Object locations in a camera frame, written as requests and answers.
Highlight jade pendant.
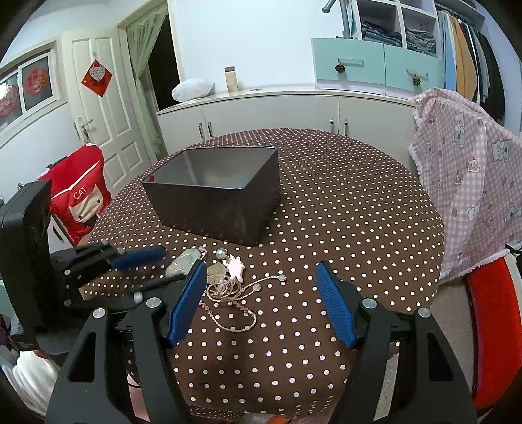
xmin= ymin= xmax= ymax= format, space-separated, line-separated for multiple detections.
xmin=164 ymin=247 xmax=207 ymax=277

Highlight gold pendant necklace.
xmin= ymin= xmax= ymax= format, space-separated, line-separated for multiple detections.
xmin=198 ymin=260 xmax=288 ymax=333

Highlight pink plush charm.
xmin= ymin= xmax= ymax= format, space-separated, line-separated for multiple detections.
xmin=224 ymin=255 xmax=245 ymax=283

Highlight red cat chair cover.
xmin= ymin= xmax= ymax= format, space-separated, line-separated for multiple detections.
xmin=38 ymin=143 xmax=112 ymax=246

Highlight red chair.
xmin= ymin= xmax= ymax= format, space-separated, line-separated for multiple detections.
xmin=466 ymin=258 xmax=521 ymax=411

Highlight white pearl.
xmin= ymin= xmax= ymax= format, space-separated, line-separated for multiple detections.
xmin=215 ymin=247 xmax=227 ymax=261

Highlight brown polka dot tablecloth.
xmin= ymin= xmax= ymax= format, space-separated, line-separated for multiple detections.
xmin=80 ymin=127 xmax=446 ymax=421

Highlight dark rectangular storage box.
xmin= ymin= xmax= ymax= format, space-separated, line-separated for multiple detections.
xmin=142 ymin=147 xmax=281 ymax=247

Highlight white panel door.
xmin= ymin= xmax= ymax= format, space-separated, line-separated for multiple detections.
xmin=61 ymin=26 xmax=153 ymax=195

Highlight red door ornament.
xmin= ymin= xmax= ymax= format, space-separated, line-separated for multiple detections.
xmin=81 ymin=59 xmax=112 ymax=96

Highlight window with red decorations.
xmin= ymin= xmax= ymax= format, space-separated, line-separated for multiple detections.
xmin=1 ymin=38 xmax=66 ymax=145

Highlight white pillow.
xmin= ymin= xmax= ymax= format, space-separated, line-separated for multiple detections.
xmin=172 ymin=79 xmax=214 ymax=102

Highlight beige bottle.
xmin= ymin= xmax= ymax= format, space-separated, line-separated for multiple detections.
xmin=225 ymin=66 xmax=239 ymax=93

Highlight pink checkered cloth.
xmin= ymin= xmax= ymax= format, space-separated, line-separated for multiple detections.
xmin=409 ymin=88 xmax=521 ymax=282

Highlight green curtain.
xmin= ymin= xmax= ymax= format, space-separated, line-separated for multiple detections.
xmin=126 ymin=3 xmax=168 ymax=159

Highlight teal drawer unit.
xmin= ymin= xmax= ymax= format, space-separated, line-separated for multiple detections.
xmin=312 ymin=39 xmax=444 ymax=98

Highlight hanging clothes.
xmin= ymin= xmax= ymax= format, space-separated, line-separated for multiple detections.
xmin=435 ymin=4 xmax=505 ymax=124

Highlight grey metal handrail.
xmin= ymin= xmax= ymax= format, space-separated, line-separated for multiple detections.
xmin=320 ymin=0 xmax=354 ymax=40

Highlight white cubby shelf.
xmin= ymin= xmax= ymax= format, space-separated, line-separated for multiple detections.
xmin=345 ymin=0 xmax=442 ymax=58

